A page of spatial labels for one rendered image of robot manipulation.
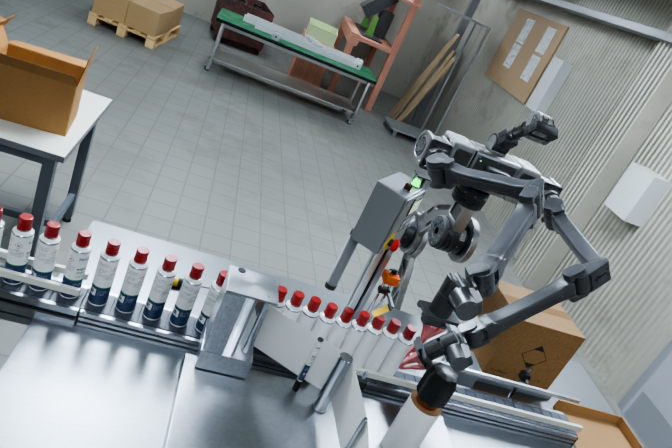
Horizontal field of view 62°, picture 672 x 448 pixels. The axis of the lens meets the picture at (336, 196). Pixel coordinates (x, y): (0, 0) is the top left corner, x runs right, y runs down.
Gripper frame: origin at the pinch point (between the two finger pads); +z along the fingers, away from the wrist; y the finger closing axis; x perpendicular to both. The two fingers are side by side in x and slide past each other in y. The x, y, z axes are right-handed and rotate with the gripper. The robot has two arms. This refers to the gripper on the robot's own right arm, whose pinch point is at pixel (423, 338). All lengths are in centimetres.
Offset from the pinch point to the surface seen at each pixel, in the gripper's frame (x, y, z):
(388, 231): 18.7, -14.1, -17.7
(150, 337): 17, -64, 34
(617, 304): 202, 269, 66
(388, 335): 18.0, 1.2, 14.5
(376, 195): 23.0, -20.2, -24.9
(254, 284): 11.2, -44.4, 4.6
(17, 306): 18, -99, 35
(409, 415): -10.8, 0.8, 16.1
